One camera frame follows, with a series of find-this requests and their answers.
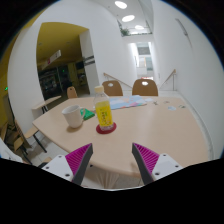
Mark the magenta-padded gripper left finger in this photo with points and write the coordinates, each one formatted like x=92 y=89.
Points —
x=55 y=166

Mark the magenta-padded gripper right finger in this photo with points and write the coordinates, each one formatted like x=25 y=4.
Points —
x=166 y=165

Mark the clear bottle with yellow drink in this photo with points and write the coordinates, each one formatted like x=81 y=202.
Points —
x=103 y=113

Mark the wooden chair with metal legs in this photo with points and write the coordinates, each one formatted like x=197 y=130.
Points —
x=29 y=132

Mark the white ceramic mug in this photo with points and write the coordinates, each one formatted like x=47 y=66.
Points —
x=71 y=116

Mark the flat round red coaster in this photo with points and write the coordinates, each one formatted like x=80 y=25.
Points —
x=114 y=128

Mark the small wooden side table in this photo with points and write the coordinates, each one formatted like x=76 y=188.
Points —
x=46 y=102

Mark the pastel printed flat mat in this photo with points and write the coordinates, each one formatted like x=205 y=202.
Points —
x=130 y=101

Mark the small plain wooden chair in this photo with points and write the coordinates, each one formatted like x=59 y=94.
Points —
x=71 y=92

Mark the wooden chair with round hole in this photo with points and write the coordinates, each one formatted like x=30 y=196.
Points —
x=113 y=89
x=145 y=90

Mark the dark shop shelf unit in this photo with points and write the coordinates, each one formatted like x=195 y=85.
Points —
x=50 y=81

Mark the wooden stair handrail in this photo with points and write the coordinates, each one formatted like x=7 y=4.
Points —
x=116 y=80
x=168 y=76

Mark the hanging white and red sign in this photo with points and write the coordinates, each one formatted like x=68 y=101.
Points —
x=51 y=59

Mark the green potted plant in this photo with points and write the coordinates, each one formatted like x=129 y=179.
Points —
x=124 y=32

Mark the group of round ceiling lights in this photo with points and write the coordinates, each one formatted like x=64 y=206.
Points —
x=128 y=18

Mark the dark wall sign plate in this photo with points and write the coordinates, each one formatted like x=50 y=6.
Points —
x=89 y=60

